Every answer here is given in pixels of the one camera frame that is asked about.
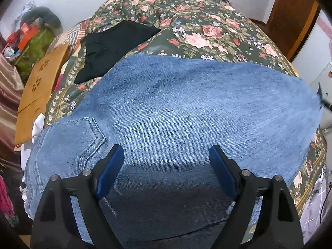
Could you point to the wooden folding table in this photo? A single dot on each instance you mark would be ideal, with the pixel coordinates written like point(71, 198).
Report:
point(39, 88)

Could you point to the white cloth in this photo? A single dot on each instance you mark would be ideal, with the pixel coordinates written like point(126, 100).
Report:
point(37, 124)

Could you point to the green cloth covered cabinet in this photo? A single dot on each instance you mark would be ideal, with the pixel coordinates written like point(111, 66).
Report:
point(39, 44)

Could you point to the orange striped quilt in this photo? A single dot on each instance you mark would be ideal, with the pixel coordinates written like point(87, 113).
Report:
point(71, 35)

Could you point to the floral bed blanket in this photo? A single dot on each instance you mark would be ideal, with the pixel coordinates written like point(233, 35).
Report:
point(202, 26)

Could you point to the white printed garment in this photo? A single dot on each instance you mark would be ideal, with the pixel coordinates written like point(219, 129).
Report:
point(313, 199)

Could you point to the grey long pillow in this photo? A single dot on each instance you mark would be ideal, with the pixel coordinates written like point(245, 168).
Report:
point(49, 15)

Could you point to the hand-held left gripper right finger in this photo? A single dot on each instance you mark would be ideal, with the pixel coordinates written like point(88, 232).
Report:
point(223, 171)

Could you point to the striped brown curtain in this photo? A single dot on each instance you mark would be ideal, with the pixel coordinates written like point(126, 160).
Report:
point(7, 96)

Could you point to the red box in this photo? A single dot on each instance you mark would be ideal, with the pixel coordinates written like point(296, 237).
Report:
point(26, 35)

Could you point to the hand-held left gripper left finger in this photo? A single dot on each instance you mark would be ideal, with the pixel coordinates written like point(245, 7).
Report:
point(111, 171)

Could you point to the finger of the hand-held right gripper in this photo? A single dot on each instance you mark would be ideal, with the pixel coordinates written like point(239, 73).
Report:
point(321, 96)

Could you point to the blue jeans pants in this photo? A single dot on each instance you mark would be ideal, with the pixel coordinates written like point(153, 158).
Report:
point(181, 109)

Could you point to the wooden door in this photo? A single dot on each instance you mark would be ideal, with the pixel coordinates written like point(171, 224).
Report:
point(290, 13)

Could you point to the grey clothes pile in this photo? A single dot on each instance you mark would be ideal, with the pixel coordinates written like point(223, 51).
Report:
point(27, 7)

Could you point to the magenta cloth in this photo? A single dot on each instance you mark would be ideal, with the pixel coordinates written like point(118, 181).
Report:
point(5, 194)

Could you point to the black garment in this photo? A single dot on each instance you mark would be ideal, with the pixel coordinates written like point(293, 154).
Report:
point(111, 46)

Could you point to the pink cloth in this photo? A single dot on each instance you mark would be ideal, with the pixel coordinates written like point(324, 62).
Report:
point(60, 81)

